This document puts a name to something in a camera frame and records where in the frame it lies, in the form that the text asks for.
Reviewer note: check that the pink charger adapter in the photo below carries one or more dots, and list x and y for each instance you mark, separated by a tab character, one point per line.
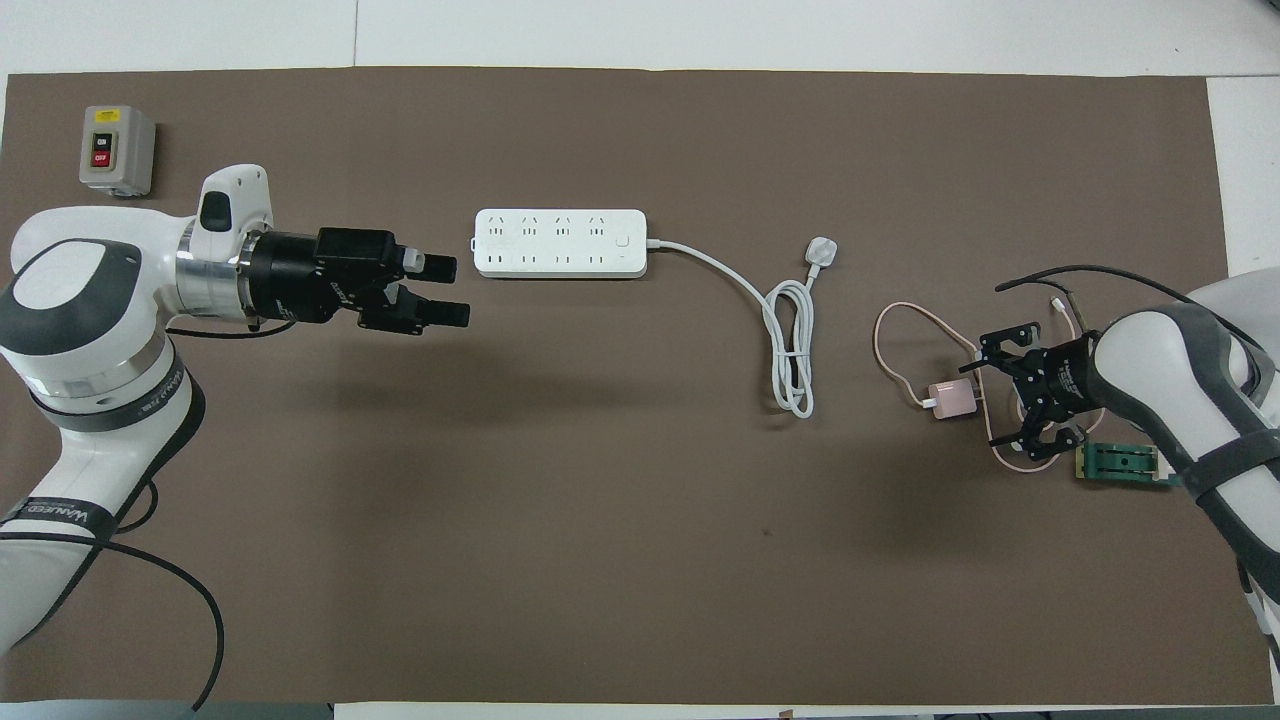
952	398

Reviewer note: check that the brown table mat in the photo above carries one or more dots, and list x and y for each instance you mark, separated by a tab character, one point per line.
600	550

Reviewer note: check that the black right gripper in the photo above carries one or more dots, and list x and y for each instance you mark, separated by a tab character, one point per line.
1060	380

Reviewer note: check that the white power strip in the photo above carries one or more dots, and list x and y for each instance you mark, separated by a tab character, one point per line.
560	243

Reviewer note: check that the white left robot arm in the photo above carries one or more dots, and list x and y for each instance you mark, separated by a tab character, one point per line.
70	300

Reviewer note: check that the grey push-button switch box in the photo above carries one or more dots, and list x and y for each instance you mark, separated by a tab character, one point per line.
117	150

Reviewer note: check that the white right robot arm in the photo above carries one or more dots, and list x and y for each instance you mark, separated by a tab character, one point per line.
1150	370

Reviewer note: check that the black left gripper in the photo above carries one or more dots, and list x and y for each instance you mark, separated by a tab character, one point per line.
300	275

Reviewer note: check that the green knife switch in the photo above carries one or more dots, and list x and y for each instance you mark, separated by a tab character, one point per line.
1115	463

